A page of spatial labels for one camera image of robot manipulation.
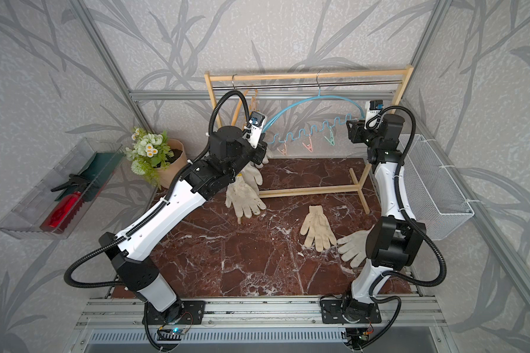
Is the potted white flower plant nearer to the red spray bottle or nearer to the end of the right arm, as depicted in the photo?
the red spray bottle

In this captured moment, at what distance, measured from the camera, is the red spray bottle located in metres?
0.56

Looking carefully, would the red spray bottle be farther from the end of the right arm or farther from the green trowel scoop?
the end of the right arm

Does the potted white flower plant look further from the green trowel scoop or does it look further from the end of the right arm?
the end of the right arm
